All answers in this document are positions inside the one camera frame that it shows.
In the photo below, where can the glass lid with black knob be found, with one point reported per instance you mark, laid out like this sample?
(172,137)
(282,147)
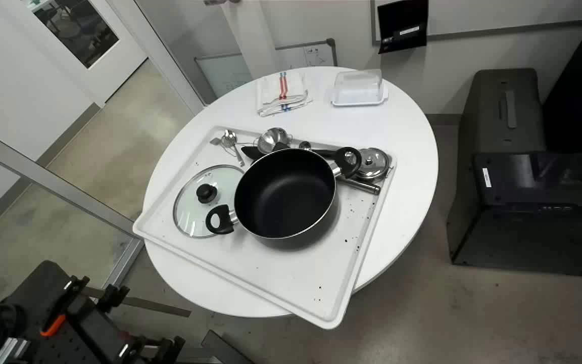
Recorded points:
(192,213)

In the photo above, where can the black nonstick pot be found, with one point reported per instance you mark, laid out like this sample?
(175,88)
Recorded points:
(283,196)

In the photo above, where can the small steel lid black knob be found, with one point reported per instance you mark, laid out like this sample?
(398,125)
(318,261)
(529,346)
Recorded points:
(374,163)

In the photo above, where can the steel ladle cup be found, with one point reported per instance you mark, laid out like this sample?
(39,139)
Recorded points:
(275,139)

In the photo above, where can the steel spoon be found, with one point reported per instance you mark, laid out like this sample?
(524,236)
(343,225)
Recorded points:
(228,141)

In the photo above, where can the white plastic tray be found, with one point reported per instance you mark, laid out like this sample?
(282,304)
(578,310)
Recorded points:
(283,269)

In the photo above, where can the small whiteboard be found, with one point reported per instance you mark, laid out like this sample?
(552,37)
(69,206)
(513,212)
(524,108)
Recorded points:
(305,55)

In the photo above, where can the frosted glass pane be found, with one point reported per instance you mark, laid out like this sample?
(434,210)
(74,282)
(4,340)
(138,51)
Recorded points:
(223,72)

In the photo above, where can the black cabinet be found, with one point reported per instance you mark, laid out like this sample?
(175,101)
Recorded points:
(526,189)

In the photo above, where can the framed dark picture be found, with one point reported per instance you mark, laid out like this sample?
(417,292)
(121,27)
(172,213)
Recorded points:
(75,26)

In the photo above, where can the black tool cart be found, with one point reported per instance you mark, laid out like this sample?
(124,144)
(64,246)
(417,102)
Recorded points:
(56,325)

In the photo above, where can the large dark equipment panel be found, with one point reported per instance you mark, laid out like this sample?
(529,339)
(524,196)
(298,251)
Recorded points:
(580,81)

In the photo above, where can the black wall panel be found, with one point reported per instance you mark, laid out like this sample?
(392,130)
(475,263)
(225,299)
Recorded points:
(402,26)

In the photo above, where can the grey aluminium frame beam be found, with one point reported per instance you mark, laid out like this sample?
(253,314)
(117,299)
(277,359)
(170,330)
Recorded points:
(49,181)

